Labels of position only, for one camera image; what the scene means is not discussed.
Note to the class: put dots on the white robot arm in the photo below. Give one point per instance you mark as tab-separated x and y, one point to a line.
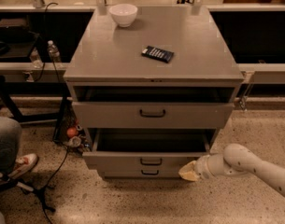
235	160

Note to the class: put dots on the black side table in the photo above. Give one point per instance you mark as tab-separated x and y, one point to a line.
18	40

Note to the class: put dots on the grey drawer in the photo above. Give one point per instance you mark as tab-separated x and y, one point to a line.
152	115
145	149
138	174

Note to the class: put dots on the white orange sneaker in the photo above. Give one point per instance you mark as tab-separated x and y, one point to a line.
23	165

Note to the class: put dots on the grey drawer cabinet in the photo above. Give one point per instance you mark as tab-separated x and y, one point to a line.
108	66

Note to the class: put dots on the clear water bottle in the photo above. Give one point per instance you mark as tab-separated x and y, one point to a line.
54	54

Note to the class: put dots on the orange ball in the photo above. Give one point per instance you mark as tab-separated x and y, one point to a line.
71	132

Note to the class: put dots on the black wire basket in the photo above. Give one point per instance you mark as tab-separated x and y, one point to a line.
67	119

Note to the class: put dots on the person leg in jeans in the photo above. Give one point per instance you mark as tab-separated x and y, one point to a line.
10	136

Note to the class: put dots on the white bowl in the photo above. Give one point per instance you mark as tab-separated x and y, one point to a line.
123	14

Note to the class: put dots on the dark blue snack packet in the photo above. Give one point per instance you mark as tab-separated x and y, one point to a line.
157	54

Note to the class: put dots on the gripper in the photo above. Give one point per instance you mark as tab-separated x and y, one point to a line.
202	168

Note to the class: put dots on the black tripod stand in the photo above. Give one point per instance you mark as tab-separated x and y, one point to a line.
9	183

